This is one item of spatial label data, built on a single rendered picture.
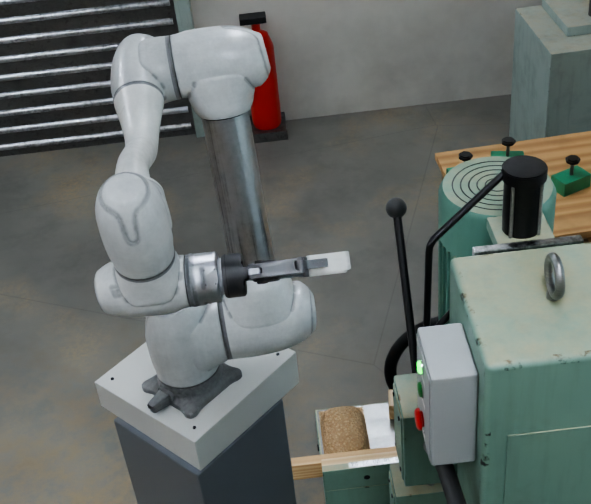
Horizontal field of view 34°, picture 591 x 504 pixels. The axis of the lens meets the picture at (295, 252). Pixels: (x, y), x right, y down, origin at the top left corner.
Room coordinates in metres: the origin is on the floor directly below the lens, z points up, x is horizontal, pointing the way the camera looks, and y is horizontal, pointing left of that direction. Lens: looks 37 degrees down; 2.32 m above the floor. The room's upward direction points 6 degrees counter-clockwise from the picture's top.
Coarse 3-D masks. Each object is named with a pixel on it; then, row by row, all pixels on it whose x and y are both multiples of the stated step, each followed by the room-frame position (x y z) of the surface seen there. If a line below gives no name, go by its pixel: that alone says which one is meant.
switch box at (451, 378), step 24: (432, 336) 0.92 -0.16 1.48; (456, 336) 0.92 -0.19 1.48; (432, 360) 0.88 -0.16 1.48; (456, 360) 0.87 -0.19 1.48; (432, 384) 0.85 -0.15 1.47; (456, 384) 0.85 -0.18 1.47; (432, 408) 0.85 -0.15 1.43; (456, 408) 0.85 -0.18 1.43; (432, 432) 0.85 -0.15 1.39; (456, 432) 0.85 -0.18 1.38; (432, 456) 0.85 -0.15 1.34; (456, 456) 0.85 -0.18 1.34
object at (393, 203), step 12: (396, 204) 1.31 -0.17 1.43; (396, 216) 1.30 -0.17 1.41; (396, 228) 1.29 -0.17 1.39; (396, 240) 1.28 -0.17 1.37; (408, 276) 1.24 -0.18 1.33; (408, 288) 1.23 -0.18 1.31; (408, 300) 1.21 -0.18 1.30; (408, 312) 1.20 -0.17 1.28; (408, 324) 1.19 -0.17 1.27; (408, 336) 1.18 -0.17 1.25
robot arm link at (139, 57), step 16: (128, 48) 1.85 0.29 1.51; (144, 48) 1.83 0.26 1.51; (160, 48) 1.82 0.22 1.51; (112, 64) 1.84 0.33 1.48; (128, 64) 1.80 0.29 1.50; (144, 64) 1.79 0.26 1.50; (160, 64) 1.79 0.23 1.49; (112, 80) 1.79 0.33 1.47; (128, 80) 1.76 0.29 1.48; (144, 80) 1.76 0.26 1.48; (160, 80) 1.78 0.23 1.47; (176, 80) 1.79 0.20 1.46; (112, 96) 1.78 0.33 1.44; (176, 96) 1.79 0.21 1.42
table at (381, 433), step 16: (368, 416) 1.34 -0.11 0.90; (384, 416) 1.34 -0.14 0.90; (320, 432) 1.32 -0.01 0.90; (368, 432) 1.30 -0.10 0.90; (384, 432) 1.30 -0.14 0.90; (320, 448) 1.28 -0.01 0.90; (336, 496) 1.17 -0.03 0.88; (352, 496) 1.17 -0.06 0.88; (368, 496) 1.17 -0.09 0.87; (384, 496) 1.17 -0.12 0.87
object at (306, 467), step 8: (376, 448) 1.22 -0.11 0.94; (384, 448) 1.22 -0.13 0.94; (392, 448) 1.22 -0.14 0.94; (312, 456) 1.22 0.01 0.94; (320, 456) 1.22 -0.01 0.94; (328, 456) 1.22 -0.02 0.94; (336, 456) 1.22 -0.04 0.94; (344, 456) 1.21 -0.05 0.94; (296, 464) 1.21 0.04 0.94; (304, 464) 1.21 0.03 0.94; (312, 464) 1.20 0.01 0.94; (320, 464) 1.20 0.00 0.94; (296, 472) 1.20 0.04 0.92; (304, 472) 1.20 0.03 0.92; (312, 472) 1.20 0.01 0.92; (320, 472) 1.20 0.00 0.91
